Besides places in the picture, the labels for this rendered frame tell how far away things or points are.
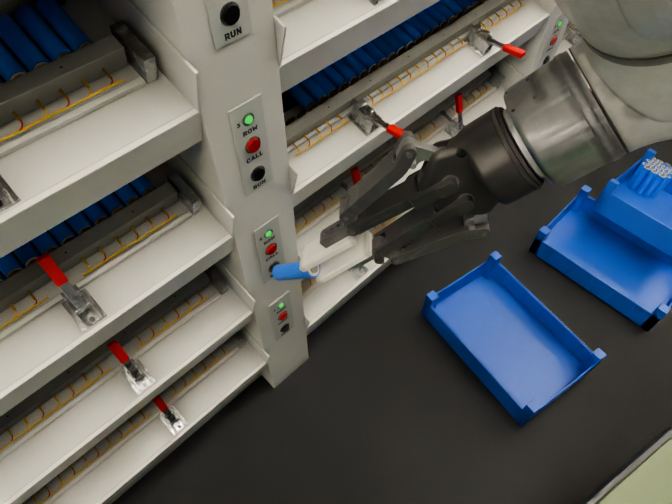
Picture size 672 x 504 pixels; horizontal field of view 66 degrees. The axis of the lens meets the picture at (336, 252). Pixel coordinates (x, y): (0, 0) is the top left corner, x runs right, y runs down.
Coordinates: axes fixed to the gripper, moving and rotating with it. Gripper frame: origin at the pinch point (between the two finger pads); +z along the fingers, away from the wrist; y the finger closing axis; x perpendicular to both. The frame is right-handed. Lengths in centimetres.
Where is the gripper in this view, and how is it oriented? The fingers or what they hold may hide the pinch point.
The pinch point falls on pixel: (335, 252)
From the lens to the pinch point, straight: 51.9
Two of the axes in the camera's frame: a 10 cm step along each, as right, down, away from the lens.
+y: -6.6, -5.2, -5.4
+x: -0.3, 7.4, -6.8
